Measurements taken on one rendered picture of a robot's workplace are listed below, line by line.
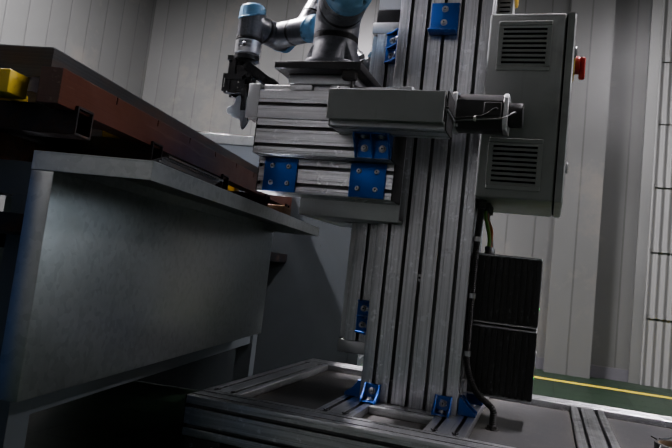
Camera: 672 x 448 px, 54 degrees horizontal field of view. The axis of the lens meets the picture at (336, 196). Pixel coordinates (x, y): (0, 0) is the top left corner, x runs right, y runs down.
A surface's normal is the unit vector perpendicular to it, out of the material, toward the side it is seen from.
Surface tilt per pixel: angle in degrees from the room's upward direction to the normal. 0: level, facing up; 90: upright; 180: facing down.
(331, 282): 90
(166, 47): 90
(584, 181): 90
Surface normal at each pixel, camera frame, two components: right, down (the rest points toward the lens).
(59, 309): 0.98, 0.09
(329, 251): -0.17, -0.12
